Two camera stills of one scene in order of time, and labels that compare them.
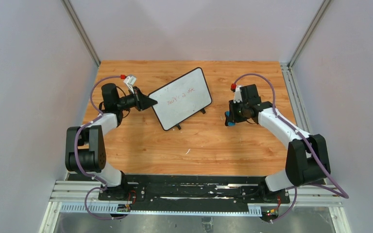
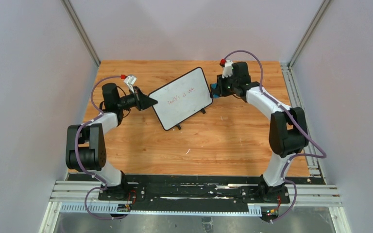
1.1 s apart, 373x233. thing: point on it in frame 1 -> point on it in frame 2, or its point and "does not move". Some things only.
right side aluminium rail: (296, 99) does not move
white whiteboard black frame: (181, 98) does not move
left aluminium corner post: (81, 31) does not move
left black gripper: (138, 99) does not move
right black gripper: (232, 112) -> (219, 87)
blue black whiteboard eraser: (228, 121) -> (214, 91)
